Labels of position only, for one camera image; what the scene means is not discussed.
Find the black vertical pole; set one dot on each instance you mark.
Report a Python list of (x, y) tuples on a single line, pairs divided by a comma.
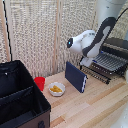
[(6, 30)]

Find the red plastic cup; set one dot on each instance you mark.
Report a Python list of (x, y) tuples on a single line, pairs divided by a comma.
[(40, 83)]

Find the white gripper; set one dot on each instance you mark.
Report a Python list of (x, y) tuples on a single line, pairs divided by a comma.
[(86, 61)]

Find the yellow food piece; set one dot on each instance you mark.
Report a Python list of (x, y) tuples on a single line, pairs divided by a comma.
[(59, 90), (54, 89)]

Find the white rounded object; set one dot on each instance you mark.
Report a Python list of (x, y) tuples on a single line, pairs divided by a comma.
[(126, 74)]

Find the woven folding screen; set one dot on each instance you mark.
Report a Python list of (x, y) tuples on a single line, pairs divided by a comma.
[(33, 33)]

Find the black dish rack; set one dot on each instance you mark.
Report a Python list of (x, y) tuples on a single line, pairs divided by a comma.
[(110, 61)]

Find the black fabric storage box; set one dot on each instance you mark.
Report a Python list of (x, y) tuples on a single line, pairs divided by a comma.
[(20, 100)]

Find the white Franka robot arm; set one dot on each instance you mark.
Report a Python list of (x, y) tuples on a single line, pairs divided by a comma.
[(88, 41)]

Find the white ceramic bowl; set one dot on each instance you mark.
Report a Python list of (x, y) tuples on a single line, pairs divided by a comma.
[(57, 94)]

